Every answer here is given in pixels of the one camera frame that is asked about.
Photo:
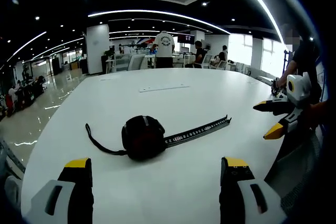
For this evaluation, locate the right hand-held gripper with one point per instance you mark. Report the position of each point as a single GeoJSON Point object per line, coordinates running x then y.
{"type": "Point", "coordinates": [302, 90]}

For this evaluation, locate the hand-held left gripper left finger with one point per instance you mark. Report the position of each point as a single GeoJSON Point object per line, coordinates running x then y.
{"type": "Point", "coordinates": [74, 182]}

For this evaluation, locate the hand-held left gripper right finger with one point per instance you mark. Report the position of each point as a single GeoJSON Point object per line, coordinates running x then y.
{"type": "Point", "coordinates": [236, 182]}

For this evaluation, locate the person's right forearm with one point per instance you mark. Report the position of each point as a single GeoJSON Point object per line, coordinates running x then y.
{"type": "Point", "coordinates": [318, 115]}

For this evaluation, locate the black device on table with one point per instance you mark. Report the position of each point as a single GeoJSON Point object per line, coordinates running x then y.
{"type": "Point", "coordinates": [275, 89]}

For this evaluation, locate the grey mesh chair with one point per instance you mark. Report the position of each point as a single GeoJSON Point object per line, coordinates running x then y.
{"type": "Point", "coordinates": [302, 171]}

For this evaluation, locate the white office chair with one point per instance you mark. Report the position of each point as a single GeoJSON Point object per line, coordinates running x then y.
{"type": "Point", "coordinates": [136, 62]}
{"type": "Point", "coordinates": [207, 61]}

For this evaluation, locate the hanging dark screen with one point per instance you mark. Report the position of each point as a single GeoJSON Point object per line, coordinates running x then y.
{"type": "Point", "coordinates": [186, 38]}

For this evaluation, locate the green potted plant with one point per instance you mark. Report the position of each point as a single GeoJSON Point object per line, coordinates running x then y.
{"type": "Point", "coordinates": [109, 53]}

